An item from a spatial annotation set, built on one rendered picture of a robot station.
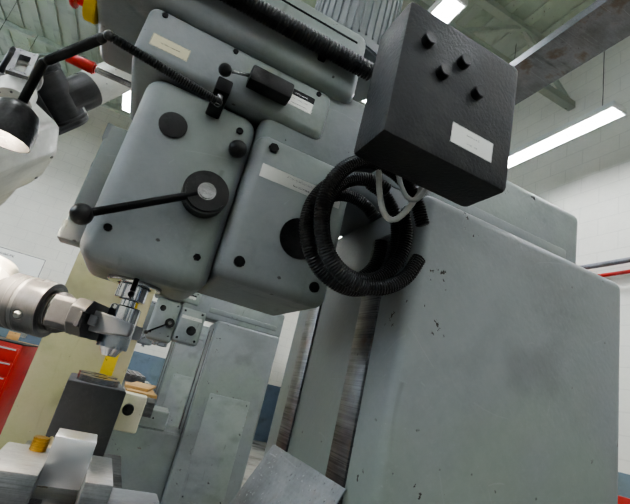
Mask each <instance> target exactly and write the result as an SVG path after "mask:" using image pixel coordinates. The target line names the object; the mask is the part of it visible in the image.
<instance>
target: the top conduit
mask: <svg viewBox="0 0 630 504"><path fill-rule="evenodd" d="M219 1H222V2H223V3H226V5H229V6H230V7H233V9H234V8H236V10H239V11H240V12H243V14H246V15H247V16H250V18H253V20H254V19H256V21H259V22H260V23H262V24H263V25H266V27H267V26H269V28H272V30H275V31H276V32H277V31H278V33H279V34H280V33H281V34H282V35H285V37H288V39H289V38H291V40H294V42H297V44H298V43H300V45H303V47H306V49H307V48H309V50H312V52H315V54H316V53H318V60H319V61H321V62H323V63H324V62H325V60H326V59H327V60H329V61H332V63H335V65H336V64H338V66H341V68H342V67H343V68H344V69H346V70H347V71H348V70H349V72H352V74H353V73H354V75H357V76H358V77H359V76H360V78H362V79H363V80H364V79H365V81H369V80H370V79H371V77H372V73H373V69H374V65H375V63H373V62H370V60H367V58H366V59H365V58H364V57H362V56H361V55H360V56H359V54H356V52H353V51H351V50H350V49H348V48H347V47H346V48H345V46H342V44H339V42H338V43H337V42H336V41H333V39H330V38H328V37H327V36H325V35H324V34H322V33H319V32H318V31H316V30H315V29H313V28H312V27H311V28H310V27H309V26H307V25H306V24H303V22H300V20H299V21H297V19H294V17H291V15H289V16H288V14H287V13H286V14H285V12H282V11H281V10H278V8H275V6H272V5H271V4H270V5H269V3H268V2H267V3H266V2H265V0H264V1H262V0H219Z"/></svg>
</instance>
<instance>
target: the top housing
mask: <svg viewBox="0 0 630 504"><path fill-rule="evenodd" d="M265 2H266V3H267V2H268V3H269V5H270V4H271V5H272V6H275V8H278V10H281V11H282V12H285V14H286V13H287V14H288V16H289V15H291V17H294V19H297V21H299V20H300V22H303V24H306V25H307V26H309V27H310V28H311V27H312V28H313V29H315V30H316V31H318V32H319V33H322V34H324V35H325V36H327V37H328V38H330V39H333V41H336V42H337V43H338V42H339V44H342V46H345V48H346V47H347V48H348V49H350V50H351V51H353V52H356V54H359V56H360V55H361V56H362V57H364V53H365V48H366V43H365V40H364V38H363V37H362V36H360V35H359V34H357V33H355V32H353V31H352V30H350V29H348V28H347V27H345V26H343V25H341V24H340V23H338V22H336V21H335V20H333V19H331V18H330V17H328V16H326V15H324V14H323V13H321V12H319V11H318V10H316V9H314V8H312V7H311V6H309V5H307V4H306V3H304V2H302V1H301V0H265ZM154 9H160V10H162V11H164V12H166V13H168V14H170V15H172V16H174V17H176V18H178V19H180V20H182V21H184V22H186V23H188V24H189V25H191V26H193V27H195V28H197V29H199V30H201V31H203V32H205V33H207V34H209V35H211V36H213V37H215V38H217V39H219V40H220V41H222V42H224V43H226V44H228V45H230V46H232V47H234V48H236V49H238V50H240V51H242V52H244V53H246V54H248V55H249V56H251V57H253V58H255V59H257V60H259V61H261V62H263V63H265V64H267V65H269V66H271V67H273V68H275V69H277V70H279V71H280V72H282V73H284V74H286V75H289V76H291V77H293V78H295V79H297V80H299V81H300V82H302V83H304V84H306V85H308V86H310V87H312V88H314V89H316V90H318V91H320V92H322V93H324V94H326V95H328V96H330V97H331V98H333V99H335V100H337V101H339V102H341V103H349V102H351V101H352V99H353V97H354V93H355V89H356V85H357V81H358V76H357V75H354V73H353V74H352V72H349V70H348V71H347V70H346V69H344V68H343V67H342V68H341V66H338V64H336V65H335V63H332V61H329V60H327V59H326V60H325V62H324V63H323V62H321V61H319V60H318V53H316V54H315V52H312V50H309V48H307V49H306V47H303V45H300V43H298V44H297V42H294V40H291V38H289V39H288V37H285V35H282V34H281V33H280V34H279V33H278V31H277V32H276V31H275V30H272V28H269V26H267V27H266V25H263V24H262V23H260V22H259V21H256V19H254V20H253V18H250V16H247V15H246V14H243V12H240V11H239V10H236V8H234V9H233V7H230V6H229V5H226V3H223V2H222V1H219V0H97V11H98V27H99V33H103V32H104V31H105V30H111V31H113V33H116V35H118V36H121V38H124V40H126V41H129V43H132V45H135V43H136V41H137V39H138V37H139V34H140V32H141V30H142V28H143V26H144V24H145V21H146V19H147V17H148V15H149V13H150V12H151V11H152V10H154ZM100 55H101V58H102V60H103V61H104V62H105V63H107V64H108V65H110V66H113V67H115V68H117V69H119V70H121V71H124V72H126V73H128V74H130V75H132V58H133V56H132V55H131V54H129V52H126V51H124V50H123V49H121V48H119V47H118V46H116V45H115V44H113V43H111V42H110V41H107V43H106V44H103V45H101V46H100Z"/></svg>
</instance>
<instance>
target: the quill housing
mask: <svg viewBox="0 0 630 504"><path fill-rule="evenodd" d="M208 103H209V101H207V100H205V99H202V98H200V97H198V96H196V95H194V94H192V93H189V92H187V91H185V90H183V89H181V88H179V87H176V86H174V85H172V84H170V83H168V82H164V81H155V82H153V83H151V84H150V85H149V86H148V87H147V89H146V90H145V93H144V95H143V97H142V100H141V102H140V104H139V106H138V109H137V111H136V113H135V116H134V118H133V120H132V123H131V125H130V127H129V130H128V132H127V134H126V136H125V139H124V141H123V143H122V146H121V148H120V150H119V153H118V155H117V157H116V159H115V162H114V164H113V166H112V169H111V171H110V173H109V176H108V178H107V180H106V182H105V185H104V187H103V189H102V192H101V194H100V196H99V199H98V201H97V203H96V205H95V207H99V206H105V205H111V204H117V203H123V202H129V201H135V200H141V199H147V198H152V197H158V196H164V195H170V194H176V193H181V189H182V187H183V184H184V182H185V180H186V179H187V177H188V176H189V175H191V174H192V173H194V172H197V171H202V170H205V171H211V172H214V173H216V174H218V175H219V176H220V177H221V178H222V179H223V180H224V181H225V182H226V184H227V186H228V189H229V200H228V203H227V205H226V206H225V207H224V209H223V210H222V211H221V212H220V213H219V214H218V215H216V216H214V217H211V218H199V217H196V216H194V215H192V214H191V213H189V212H188V211H187V210H186V208H185V207H184V205H183V203H182V201H178V202H173V203H167V204H161V205H156V206H150V207H144V208H139V209H133V210H127V211H122V212H116V213H111V214H105V215H99V216H94V218H93V220H92V221H91V222H90V223H89V224H87V226H86V228H85V231H84V233H83V235H82V238H81V241H80V251H81V254H82V256H83V259H84V261H85V264H86V266H87V268H88V270H89V272H90V273H91V274H92V275H94V276H96V277H98V278H101V279H105V280H108V281H110V280H109V279H108V275H109V274H117V275H122V276H127V277H130V278H138V279H140V280H141V281H144V282H146V283H149V284H152V285H154V286H156V287H158V288H160V289H161V290H162V292H161V294H156V295H159V296H162V297H166V298H169V299H172V300H178V301H180V300H185V299H187V298H188V297H190V296H191V295H193V294H194V293H196V292H197V291H199V290H200V289H201V288H202V287H203V286H204V285H205V284H206V283H207V281H208V278H209V275H210V272H211V269H212V266H213V263H214V260H215V256H216V253H217V250H218V247H219V244H220V241H221V238H222V235H223V232H224V229H225V226H226V223H227V220H228V216H229V213H230V210H231V207H232V204H233V201H234V198H235V195H236V192H237V189H238V186H239V183H240V180H241V176H242V173H243V170H244V167H245V164H246V161H247V158H248V155H249V152H250V149H251V146H252V143H253V139H254V134H255V132H254V128H253V126H252V124H251V123H250V122H249V121H248V120H247V119H245V118H243V117H241V116H239V115H237V114H235V113H233V112H230V111H228V110H226V109H223V111H222V113H221V116H220V118H219V119H216V118H213V117H211V116H209V115H207V114H206V113H205V111H206V109H207V106H208ZM237 139H238V140H242V141H243V142H244V143H245V144H246V146H247V153H246V155H245V156H244V157H242V158H234V157H233V156H231V154H230V153H229V144H230V143H231V142H232V141H233V140H237Z"/></svg>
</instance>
